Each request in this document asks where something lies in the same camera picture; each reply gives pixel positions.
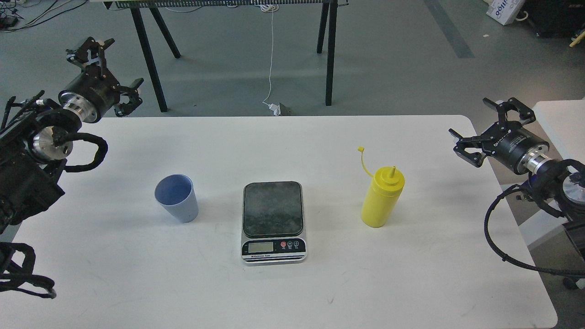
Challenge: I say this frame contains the black floor cables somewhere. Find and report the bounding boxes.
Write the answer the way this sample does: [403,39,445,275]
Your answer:
[0,0,90,32]

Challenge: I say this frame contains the yellow squeeze bottle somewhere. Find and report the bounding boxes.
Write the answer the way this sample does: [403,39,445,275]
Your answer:
[357,146,405,228]

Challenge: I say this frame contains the white hanging cable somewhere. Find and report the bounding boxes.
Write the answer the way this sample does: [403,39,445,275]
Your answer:
[261,2,280,110]

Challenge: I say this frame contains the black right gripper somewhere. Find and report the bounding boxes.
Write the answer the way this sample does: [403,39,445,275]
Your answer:
[448,97,550,175]

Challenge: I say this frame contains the black trestle table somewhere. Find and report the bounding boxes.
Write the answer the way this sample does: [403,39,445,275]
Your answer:
[103,0,350,113]

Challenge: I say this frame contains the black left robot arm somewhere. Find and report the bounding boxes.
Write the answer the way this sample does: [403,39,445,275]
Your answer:
[0,37,144,233]

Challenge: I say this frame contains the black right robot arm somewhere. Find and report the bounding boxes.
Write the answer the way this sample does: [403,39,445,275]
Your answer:
[449,97,585,290]

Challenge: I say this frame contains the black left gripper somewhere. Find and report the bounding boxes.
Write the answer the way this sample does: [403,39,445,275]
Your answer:
[58,37,144,123]

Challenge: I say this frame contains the white power adapter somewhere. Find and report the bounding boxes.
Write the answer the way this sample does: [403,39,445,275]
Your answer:
[269,103,282,117]

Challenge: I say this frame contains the white cardboard box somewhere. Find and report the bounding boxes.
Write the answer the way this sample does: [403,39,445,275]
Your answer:
[485,0,525,26]

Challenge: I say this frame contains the digital kitchen scale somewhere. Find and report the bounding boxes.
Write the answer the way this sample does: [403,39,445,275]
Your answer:
[240,181,308,266]

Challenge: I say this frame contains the blue ribbed plastic cup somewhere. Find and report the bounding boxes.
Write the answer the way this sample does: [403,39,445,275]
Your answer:
[154,174,199,223]

